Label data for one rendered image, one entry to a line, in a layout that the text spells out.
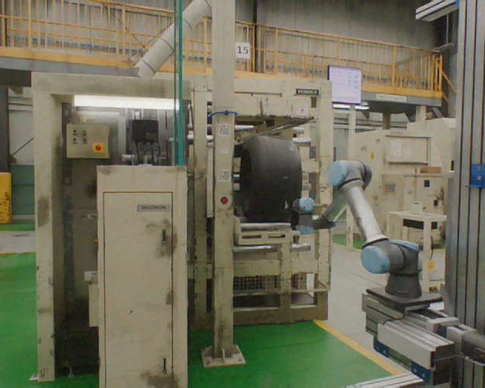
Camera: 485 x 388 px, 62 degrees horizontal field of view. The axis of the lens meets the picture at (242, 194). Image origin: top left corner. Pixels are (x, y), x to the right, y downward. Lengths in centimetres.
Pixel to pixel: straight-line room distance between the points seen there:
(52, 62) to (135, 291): 622
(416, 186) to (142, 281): 566
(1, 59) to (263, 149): 600
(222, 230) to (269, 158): 56
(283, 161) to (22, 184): 949
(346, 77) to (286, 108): 372
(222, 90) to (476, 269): 172
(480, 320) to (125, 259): 149
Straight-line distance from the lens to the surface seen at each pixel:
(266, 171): 245
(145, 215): 190
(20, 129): 1156
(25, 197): 1145
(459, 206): 188
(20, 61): 786
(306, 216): 213
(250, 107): 294
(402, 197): 687
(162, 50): 297
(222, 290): 271
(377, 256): 174
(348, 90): 665
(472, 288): 187
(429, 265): 463
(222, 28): 275
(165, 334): 204
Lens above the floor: 124
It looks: 3 degrees down
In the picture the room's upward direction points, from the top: straight up
